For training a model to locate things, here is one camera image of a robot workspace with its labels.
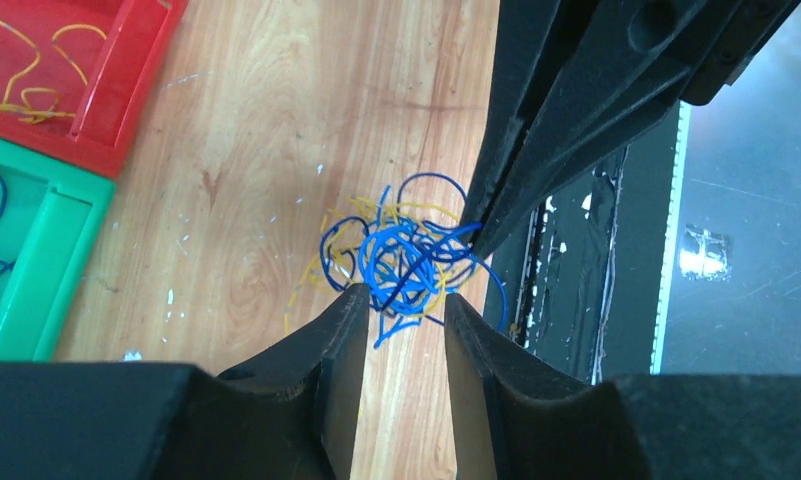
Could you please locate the red plastic bin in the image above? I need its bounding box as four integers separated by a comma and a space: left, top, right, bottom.
0, 0, 188, 179

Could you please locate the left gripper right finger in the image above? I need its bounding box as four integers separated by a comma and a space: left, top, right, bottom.
444, 294, 801, 479

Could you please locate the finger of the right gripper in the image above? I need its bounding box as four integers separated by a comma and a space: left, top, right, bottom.
459, 0, 613, 230

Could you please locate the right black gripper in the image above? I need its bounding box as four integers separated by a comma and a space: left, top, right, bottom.
472, 0, 799, 257

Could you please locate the yellow thin cable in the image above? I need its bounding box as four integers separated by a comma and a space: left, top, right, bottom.
0, 6, 108, 126

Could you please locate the green plastic bin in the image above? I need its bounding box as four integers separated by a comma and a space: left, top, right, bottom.
0, 139, 115, 361

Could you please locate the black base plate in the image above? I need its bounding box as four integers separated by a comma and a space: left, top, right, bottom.
483, 103, 691, 383

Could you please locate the cable ball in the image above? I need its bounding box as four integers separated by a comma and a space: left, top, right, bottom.
283, 172, 509, 348

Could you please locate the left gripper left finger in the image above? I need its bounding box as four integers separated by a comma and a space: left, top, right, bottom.
0, 284, 369, 479

